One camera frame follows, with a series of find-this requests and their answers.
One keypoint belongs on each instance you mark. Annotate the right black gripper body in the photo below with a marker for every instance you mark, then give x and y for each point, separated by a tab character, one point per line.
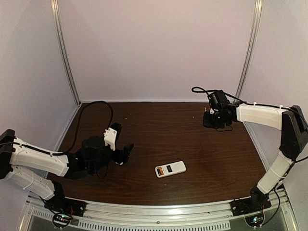
209	121

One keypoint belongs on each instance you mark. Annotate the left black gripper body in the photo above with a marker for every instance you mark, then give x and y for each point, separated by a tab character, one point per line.
119	155

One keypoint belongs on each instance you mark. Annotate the white remote control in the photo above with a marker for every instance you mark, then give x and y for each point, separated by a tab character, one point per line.
171	169

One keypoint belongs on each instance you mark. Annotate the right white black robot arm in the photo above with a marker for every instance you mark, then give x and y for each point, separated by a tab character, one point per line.
288	120

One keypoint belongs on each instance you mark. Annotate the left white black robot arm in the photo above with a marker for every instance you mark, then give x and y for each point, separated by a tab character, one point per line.
18	158

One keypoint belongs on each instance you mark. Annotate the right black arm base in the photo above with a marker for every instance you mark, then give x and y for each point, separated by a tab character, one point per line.
252	211

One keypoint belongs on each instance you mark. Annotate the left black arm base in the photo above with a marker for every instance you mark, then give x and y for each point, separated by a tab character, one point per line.
64	210

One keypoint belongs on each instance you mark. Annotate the orange black battery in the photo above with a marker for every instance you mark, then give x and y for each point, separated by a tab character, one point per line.
160	171

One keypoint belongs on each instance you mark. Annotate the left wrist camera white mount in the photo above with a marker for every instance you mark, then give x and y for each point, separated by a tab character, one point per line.
111	135

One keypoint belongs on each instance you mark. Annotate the front aluminium rail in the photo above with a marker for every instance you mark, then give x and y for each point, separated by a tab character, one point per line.
216	216

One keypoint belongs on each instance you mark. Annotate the right aluminium frame post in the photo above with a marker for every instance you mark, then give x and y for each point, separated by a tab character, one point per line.
257	14

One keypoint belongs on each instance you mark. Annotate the aluminium frame post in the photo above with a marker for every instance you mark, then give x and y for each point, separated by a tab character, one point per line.
257	14
63	51

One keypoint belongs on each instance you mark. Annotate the left aluminium frame post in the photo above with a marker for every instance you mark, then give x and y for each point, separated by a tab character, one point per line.
63	51

